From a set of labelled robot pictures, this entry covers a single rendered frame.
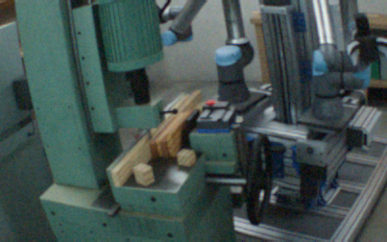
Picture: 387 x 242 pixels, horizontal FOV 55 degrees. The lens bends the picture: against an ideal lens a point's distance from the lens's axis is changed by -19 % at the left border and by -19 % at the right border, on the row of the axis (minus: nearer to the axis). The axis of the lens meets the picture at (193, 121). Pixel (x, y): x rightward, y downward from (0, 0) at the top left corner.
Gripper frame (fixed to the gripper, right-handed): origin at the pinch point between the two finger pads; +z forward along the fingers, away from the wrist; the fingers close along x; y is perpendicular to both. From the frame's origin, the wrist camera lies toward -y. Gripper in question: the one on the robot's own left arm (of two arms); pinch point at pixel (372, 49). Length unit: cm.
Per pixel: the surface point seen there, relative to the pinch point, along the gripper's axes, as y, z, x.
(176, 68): 83, -361, 193
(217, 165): 30, -8, 55
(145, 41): -12, -5, 63
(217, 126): 19, -11, 52
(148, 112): 9, -7, 70
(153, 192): 25, 12, 68
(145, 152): 20, -4, 74
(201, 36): 51, -355, 152
